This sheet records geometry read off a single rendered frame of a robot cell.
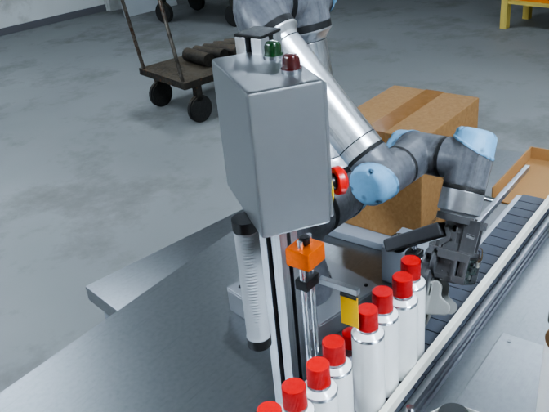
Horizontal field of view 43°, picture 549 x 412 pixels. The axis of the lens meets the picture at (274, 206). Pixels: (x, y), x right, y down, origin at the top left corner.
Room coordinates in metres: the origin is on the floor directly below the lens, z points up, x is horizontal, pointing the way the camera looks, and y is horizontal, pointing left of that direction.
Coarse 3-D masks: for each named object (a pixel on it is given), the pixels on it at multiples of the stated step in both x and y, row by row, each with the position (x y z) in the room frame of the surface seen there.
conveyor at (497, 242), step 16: (512, 208) 1.46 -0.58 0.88; (528, 208) 1.45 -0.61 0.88; (512, 224) 1.39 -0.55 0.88; (496, 240) 1.32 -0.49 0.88; (512, 240) 1.32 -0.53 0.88; (528, 240) 1.34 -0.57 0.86; (496, 256) 1.26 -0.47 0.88; (512, 256) 1.26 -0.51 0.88; (480, 272) 1.21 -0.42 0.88; (464, 288) 1.16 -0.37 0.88; (432, 320) 1.06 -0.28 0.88; (448, 320) 1.06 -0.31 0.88; (464, 320) 1.05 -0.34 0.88; (432, 336) 1.01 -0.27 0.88; (416, 384) 0.89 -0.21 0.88
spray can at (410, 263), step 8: (408, 256) 0.98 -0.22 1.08; (416, 256) 0.98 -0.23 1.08; (400, 264) 0.97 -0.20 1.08; (408, 264) 0.96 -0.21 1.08; (416, 264) 0.95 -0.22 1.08; (408, 272) 0.95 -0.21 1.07; (416, 272) 0.95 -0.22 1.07; (416, 280) 0.95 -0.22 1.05; (424, 280) 0.96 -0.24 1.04; (416, 288) 0.95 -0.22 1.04; (424, 288) 0.95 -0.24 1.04; (424, 296) 0.95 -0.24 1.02; (424, 304) 0.95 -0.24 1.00; (424, 312) 0.96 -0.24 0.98; (424, 320) 0.96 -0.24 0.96; (424, 328) 0.96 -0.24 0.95; (424, 336) 0.96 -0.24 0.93; (424, 344) 0.96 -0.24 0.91; (424, 352) 0.96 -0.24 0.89
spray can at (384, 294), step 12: (384, 288) 0.90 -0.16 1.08; (372, 300) 0.89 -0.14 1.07; (384, 300) 0.87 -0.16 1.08; (384, 312) 0.87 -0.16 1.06; (396, 312) 0.88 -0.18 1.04; (384, 324) 0.86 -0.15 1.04; (396, 324) 0.87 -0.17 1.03; (396, 336) 0.87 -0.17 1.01; (396, 348) 0.87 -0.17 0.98; (396, 360) 0.87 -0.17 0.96; (396, 372) 0.87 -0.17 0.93; (396, 384) 0.87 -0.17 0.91
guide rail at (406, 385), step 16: (544, 208) 1.39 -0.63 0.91; (528, 224) 1.32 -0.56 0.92; (496, 272) 1.16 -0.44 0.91; (480, 288) 1.10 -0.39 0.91; (464, 304) 1.06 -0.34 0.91; (448, 336) 0.98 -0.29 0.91; (432, 352) 0.93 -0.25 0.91; (416, 368) 0.89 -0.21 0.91; (400, 384) 0.86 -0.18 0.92; (400, 400) 0.84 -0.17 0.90
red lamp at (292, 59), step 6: (288, 54) 0.80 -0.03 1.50; (294, 54) 0.80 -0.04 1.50; (282, 60) 0.80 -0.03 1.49; (288, 60) 0.80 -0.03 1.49; (294, 60) 0.80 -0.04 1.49; (282, 66) 0.80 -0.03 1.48; (288, 66) 0.80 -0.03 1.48; (294, 66) 0.80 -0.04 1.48; (300, 66) 0.80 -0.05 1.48; (282, 72) 0.80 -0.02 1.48; (288, 72) 0.79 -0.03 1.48; (294, 72) 0.79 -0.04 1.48; (300, 72) 0.80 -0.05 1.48
